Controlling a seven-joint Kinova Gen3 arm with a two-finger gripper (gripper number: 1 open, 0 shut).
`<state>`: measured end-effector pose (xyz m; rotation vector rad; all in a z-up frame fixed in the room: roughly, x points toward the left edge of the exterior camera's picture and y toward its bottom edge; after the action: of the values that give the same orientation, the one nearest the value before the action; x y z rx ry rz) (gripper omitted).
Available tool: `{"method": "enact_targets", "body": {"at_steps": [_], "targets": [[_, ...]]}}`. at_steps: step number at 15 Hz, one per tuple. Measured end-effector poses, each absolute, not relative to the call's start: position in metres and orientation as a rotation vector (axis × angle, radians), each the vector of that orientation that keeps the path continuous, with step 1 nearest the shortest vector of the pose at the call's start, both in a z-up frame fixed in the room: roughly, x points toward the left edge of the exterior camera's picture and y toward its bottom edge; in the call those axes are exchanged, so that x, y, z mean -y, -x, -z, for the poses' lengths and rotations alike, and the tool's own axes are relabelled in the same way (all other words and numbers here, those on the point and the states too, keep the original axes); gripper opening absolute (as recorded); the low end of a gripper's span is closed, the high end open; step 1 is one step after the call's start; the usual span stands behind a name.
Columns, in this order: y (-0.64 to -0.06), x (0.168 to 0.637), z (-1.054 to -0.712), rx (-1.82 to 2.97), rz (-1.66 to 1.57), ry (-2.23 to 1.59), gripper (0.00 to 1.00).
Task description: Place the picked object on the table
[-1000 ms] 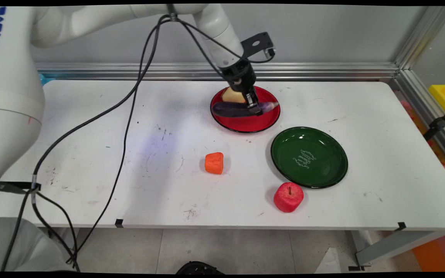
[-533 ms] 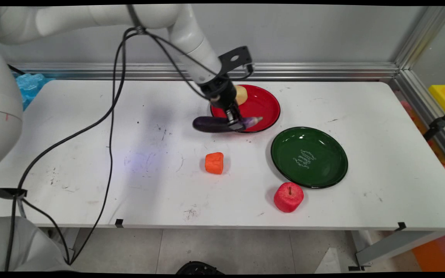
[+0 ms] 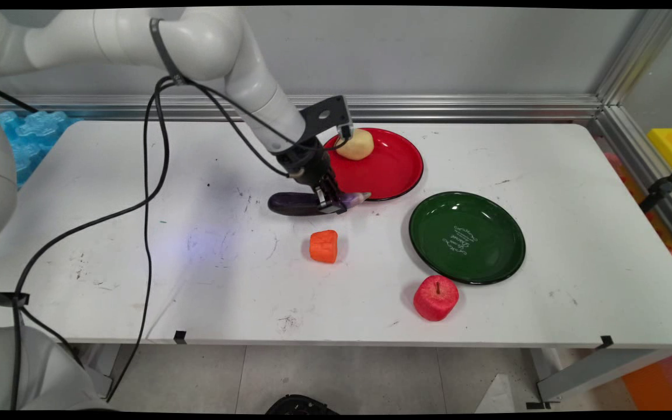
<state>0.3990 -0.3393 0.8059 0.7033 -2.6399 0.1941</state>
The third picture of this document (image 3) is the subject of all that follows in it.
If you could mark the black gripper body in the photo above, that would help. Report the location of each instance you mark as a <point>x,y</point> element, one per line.
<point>307,163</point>

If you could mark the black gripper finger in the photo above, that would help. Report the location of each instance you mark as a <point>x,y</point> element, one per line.
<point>335,184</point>
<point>331,203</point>

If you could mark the purple toy eggplant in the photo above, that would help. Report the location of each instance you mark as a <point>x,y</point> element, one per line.
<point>292,204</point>

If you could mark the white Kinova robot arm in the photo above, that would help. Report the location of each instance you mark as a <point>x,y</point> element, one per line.
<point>207,41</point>

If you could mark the beige toy potato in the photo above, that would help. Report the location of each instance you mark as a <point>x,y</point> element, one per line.
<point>358,146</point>

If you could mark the red plate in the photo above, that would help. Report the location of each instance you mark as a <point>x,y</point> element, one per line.
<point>391,166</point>

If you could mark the green plate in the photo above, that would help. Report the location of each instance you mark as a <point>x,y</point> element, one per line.
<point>467,239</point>

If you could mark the red toy apple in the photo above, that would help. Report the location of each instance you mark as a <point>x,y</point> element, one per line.
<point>435,298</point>

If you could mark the black round floor object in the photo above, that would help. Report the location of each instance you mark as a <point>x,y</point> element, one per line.
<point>301,404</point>

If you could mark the blue foam puzzle mats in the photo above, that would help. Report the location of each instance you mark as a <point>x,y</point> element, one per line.
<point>32,134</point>

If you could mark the grey table leg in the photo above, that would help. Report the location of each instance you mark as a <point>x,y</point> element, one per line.
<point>587,373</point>

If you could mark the black clamp stand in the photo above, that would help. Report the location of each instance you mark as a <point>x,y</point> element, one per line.
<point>660,188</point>

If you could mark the orange box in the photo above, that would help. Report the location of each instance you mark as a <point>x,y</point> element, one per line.
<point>660,379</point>

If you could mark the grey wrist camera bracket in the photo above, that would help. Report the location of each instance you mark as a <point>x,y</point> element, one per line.
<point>324,119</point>

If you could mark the horizontal aluminium frame rail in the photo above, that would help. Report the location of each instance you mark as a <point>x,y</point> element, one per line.
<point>458,108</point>

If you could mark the side aluminium frame rail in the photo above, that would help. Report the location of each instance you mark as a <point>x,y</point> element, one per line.
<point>645,169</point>

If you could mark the upright aluminium frame post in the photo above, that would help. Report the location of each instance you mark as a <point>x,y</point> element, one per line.
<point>642,55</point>

